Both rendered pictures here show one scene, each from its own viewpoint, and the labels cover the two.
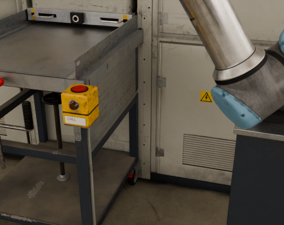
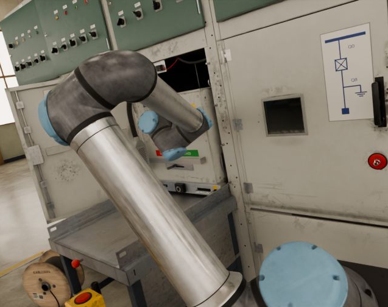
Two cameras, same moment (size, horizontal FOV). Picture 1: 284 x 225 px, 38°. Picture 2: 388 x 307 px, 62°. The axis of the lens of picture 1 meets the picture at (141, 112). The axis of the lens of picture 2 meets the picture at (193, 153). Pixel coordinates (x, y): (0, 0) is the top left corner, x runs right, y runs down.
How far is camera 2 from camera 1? 75 cm
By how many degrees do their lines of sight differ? 29
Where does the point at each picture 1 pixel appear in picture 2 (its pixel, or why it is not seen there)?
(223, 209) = not seen: outside the picture
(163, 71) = (258, 237)
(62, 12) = (170, 183)
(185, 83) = not seen: hidden behind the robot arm
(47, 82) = (105, 268)
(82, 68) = (131, 257)
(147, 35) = (240, 201)
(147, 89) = (248, 252)
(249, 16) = (331, 187)
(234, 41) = (185, 278)
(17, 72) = (89, 255)
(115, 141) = not seen: hidden behind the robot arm
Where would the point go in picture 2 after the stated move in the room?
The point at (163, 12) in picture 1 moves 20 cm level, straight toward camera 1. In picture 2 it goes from (248, 182) to (232, 200)
